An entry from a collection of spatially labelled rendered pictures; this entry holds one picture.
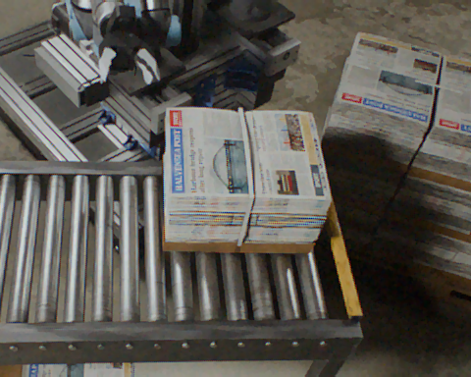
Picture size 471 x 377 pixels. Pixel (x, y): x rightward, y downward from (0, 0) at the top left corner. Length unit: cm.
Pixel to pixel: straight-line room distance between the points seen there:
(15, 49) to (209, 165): 180
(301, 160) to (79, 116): 143
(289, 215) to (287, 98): 182
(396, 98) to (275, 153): 68
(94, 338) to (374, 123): 111
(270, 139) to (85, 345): 65
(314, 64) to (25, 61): 150
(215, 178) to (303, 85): 197
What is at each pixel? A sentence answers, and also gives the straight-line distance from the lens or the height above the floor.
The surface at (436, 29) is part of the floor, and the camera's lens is 404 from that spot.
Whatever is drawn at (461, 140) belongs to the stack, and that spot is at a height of 80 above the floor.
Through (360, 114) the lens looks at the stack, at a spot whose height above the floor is 79.
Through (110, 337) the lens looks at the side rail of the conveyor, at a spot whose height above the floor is 80.
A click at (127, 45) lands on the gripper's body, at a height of 125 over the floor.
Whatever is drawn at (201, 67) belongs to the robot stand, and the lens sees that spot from 220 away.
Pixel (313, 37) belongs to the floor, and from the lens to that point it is 370.
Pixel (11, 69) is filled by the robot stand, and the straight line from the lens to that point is 301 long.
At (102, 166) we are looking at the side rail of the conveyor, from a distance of 176.
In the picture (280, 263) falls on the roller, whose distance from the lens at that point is 161.
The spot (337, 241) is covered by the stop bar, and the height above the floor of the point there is 82.
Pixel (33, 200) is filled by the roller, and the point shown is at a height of 80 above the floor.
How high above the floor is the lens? 211
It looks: 53 degrees down
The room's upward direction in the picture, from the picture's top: 7 degrees clockwise
